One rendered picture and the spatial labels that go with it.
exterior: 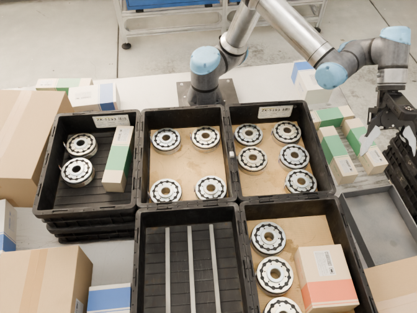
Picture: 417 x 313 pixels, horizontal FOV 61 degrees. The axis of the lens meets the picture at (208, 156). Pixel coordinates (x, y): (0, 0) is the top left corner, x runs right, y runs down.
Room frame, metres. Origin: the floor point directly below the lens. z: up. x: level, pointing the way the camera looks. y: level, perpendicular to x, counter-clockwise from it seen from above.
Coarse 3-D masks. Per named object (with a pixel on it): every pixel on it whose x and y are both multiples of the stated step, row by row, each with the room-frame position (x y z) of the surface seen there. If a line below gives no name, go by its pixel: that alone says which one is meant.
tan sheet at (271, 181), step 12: (264, 132) 0.85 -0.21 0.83; (264, 144) 0.79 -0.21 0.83; (276, 144) 0.79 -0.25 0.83; (300, 144) 0.79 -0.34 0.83; (276, 156) 0.74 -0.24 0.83; (276, 168) 0.69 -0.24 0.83; (240, 180) 0.64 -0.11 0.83; (252, 180) 0.64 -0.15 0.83; (264, 180) 0.64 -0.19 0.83; (276, 180) 0.64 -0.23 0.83; (252, 192) 0.59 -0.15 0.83; (264, 192) 0.59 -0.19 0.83; (276, 192) 0.59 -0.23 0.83
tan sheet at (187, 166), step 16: (192, 128) 0.87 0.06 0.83; (160, 160) 0.72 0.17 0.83; (176, 160) 0.72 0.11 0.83; (192, 160) 0.72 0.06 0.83; (208, 160) 0.72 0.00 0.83; (160, 176) 0.65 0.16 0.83; (176, 176) 0.65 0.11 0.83; (192, 176) 0.65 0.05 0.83; (224, 176) 0.65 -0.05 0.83; (192, 192) 0.59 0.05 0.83
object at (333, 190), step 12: (228, 108) 0.88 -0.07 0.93; (228, 120) 0.82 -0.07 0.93; (312, 120) 0.82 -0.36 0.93; (228, 132) 0.77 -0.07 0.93; (312, 132) 0.77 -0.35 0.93; (324, 156) 0.67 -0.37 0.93; (324, 168) 0.62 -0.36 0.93; (240, 192) 0.53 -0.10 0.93; (312, 192) 0.53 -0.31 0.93; (324, 192) 0.53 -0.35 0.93
